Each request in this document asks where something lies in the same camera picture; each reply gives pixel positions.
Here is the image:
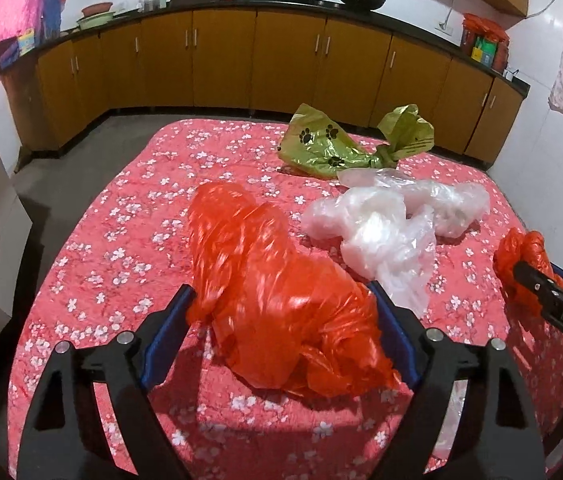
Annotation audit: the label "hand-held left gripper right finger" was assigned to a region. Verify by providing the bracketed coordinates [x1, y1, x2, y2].
[366, 280, 547, 480]

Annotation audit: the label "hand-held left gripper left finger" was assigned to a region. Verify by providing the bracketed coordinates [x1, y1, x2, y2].
[16, 282, 197, 480]

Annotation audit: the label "orange plastic bag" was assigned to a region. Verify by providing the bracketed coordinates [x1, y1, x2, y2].
[185, 181, 402, 400]
[492, 227, 563, 306]

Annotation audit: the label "white plastic bag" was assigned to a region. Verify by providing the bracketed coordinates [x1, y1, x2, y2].
[336, 167, 491, 238]
[301, 186, 437, 318]

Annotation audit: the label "red floral table cloth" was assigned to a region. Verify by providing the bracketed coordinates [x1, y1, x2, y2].
[6, 119, 563, 480]

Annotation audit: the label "yellow-green paw print bag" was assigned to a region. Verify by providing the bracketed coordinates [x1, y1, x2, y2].
[278, 103, 435, 179]

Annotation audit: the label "red plastic bag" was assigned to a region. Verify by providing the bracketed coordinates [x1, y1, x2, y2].
[462, 13, 509, 43]

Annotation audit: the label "wooden lower cabinets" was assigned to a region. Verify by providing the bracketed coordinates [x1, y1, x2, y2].
[2, 2, 527, 163]

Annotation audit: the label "black countertop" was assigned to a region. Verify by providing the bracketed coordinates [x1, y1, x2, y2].
[36, 0, 531, 96]

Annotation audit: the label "green basin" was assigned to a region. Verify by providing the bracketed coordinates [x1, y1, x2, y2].
[76, 10, 116, 30]

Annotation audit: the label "wall cable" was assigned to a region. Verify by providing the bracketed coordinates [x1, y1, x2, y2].
[526, 0, 563, 18]

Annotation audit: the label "wall socket with cable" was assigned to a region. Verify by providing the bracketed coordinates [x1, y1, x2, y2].
[435, 0, 462, 31]

